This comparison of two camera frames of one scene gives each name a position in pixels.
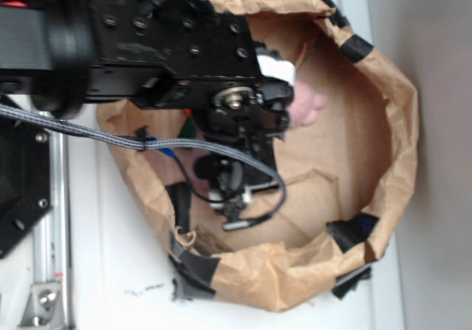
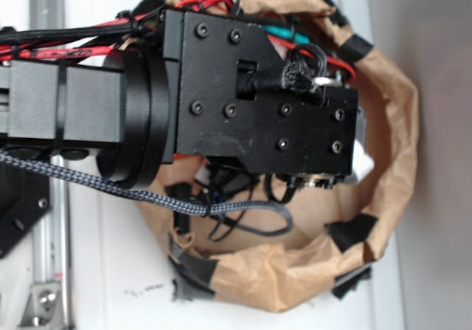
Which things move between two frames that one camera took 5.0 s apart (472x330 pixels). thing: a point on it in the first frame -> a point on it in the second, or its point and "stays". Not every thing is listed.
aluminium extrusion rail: [51, 239] stays
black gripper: [155, 40] -> [224, 94]
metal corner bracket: [46, 306] stays
